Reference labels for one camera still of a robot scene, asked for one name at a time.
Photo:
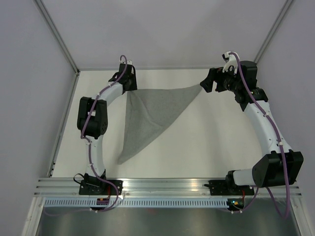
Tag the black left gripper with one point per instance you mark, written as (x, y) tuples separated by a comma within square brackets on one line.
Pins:
[(134, 86)]

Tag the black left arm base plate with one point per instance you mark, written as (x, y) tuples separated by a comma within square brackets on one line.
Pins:
[(90, 185)]

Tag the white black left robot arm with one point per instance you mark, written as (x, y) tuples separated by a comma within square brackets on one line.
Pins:
[(92, 120)]

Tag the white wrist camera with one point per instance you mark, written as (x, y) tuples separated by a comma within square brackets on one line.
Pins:
[(231, 62), (129, 62)]

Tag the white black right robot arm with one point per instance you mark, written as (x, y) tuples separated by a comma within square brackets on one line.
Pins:
[(279, 162)]

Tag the left aluminium frame post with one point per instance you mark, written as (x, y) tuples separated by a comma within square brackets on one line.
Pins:
[(56, 34)]

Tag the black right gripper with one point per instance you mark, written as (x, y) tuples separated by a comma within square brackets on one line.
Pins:
[(216, 74)]

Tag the right aluminium frame post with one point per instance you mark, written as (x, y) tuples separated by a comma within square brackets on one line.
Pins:
[(273, 30)]

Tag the grey cloth napkin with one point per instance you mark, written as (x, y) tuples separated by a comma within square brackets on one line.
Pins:
[(149, 112)]

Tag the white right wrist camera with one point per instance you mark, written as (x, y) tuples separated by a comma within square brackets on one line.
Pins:
[(231, 62)]

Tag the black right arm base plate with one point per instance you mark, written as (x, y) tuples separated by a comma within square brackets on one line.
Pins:
[(222, 188)]

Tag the aluminium frame post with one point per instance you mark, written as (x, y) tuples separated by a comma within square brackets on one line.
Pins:
[(56, 34), (273, 30)]

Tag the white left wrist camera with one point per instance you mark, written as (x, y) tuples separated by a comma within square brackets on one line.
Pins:
[(129, 62)]

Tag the aluminium mounting rail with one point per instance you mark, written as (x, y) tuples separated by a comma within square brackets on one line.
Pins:
[(138, 188)]

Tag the white slotted cable duct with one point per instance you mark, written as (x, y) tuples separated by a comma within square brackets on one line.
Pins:
[(138, 202)]

